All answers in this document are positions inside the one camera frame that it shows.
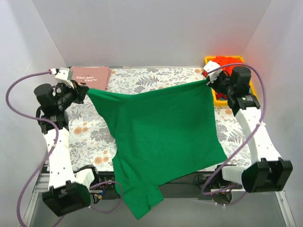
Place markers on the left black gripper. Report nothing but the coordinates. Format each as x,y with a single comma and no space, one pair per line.
77,90

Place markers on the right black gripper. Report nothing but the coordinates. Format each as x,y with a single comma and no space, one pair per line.
215,81

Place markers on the green t-shirt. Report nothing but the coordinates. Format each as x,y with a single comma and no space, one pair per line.
160,135

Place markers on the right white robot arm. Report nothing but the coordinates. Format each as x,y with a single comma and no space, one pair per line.
268,171

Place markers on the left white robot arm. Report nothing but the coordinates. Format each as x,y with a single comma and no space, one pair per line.
68,189

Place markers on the yellow plastic bin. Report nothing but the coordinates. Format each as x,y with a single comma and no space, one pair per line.
218,102

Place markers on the red t-shirt in bin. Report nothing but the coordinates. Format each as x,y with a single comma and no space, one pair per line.
222,60

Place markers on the folded pink t-shirt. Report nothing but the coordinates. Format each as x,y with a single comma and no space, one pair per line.
93,77

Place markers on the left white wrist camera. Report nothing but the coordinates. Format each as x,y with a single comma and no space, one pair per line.
64,75

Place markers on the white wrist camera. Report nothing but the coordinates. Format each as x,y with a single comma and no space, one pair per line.
64,75
212,71

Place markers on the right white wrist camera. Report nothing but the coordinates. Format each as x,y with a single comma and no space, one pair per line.
212,71

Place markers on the aluminium frame rail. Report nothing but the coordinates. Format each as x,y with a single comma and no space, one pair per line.
266,209

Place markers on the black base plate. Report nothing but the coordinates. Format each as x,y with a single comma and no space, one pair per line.
188,186

